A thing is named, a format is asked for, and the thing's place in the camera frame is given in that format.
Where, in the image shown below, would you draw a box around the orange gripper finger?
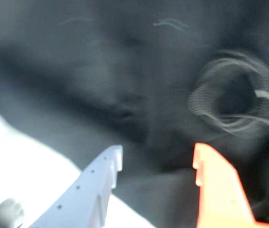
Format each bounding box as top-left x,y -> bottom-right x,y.
192,142 -> 269,228

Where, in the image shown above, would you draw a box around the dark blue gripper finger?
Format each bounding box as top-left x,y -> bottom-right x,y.
28,145 -> 124,228

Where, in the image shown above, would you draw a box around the black fabric bag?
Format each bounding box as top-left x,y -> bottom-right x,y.
0,0 -> 269,228

